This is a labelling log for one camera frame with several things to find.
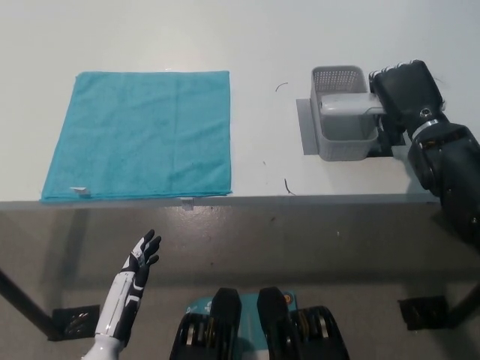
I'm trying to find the white and black left hand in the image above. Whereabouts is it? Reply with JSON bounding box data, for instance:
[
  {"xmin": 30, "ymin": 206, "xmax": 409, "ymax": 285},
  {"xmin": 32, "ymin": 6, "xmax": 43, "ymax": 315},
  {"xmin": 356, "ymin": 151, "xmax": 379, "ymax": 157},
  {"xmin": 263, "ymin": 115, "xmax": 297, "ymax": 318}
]
[{"xmin": 94, "ymin": 229, "xmax": 163, "ymax": 341}]

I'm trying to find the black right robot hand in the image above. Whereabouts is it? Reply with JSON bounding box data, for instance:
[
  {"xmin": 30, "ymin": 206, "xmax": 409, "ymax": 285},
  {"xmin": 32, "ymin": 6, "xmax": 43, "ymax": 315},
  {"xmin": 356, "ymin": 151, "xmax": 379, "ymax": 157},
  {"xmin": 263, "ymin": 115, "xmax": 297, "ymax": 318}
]
[{"xmin": 367, "ymin": 58, "xmax": 448, "ymax": 143}]

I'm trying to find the white rectangular box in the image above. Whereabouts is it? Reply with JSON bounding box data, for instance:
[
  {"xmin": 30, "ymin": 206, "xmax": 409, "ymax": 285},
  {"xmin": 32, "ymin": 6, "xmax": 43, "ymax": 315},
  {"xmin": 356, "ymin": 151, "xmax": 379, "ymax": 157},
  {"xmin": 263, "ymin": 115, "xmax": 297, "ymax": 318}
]
[{"xmin": 317, "ymin": 92, "xmax": 387, "ymax": 118}]

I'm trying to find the small grey perforated container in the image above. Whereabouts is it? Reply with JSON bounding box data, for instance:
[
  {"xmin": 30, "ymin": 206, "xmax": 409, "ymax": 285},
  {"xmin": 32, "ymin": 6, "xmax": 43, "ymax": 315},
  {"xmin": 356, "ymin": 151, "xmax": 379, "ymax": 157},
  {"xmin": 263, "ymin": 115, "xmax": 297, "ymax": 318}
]
[{"xmin": 310, "ymin": 65, "xmax": 379, "ymax": 162}]

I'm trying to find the black table foot plate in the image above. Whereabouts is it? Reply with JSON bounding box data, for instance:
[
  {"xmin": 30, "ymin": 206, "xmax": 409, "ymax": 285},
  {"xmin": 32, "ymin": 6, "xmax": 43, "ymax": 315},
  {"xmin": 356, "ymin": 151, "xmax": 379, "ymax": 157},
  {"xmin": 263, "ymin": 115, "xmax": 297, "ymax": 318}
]
[
  {"xmin": 47, "ymin": 304, "xmax": 101, "ymax": 342},
  {"xmin": 397, "ymin": 295, "xmax": 449, "ymax": 332}
]

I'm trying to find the teal microfibre cloth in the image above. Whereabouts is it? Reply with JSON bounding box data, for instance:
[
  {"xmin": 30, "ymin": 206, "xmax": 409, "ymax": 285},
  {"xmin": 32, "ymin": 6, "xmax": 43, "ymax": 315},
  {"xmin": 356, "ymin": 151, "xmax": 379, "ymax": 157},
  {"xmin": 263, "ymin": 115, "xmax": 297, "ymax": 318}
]
[{"xmin": 39, "ymin": 70, "xmax": 233, "ymax": 206}]

